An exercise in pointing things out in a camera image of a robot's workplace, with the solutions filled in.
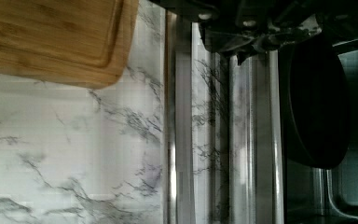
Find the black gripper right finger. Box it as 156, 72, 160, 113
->
236, 23, 322, 65

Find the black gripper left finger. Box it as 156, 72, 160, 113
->
199, 24, 255, 57

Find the stainless steel oven door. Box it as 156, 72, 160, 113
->
163, 14, 358, 224

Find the black round oven tray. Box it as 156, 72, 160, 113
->
278, 34, 351, 169

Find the bamboo cutting board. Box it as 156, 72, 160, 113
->
0, 0, 139, 89

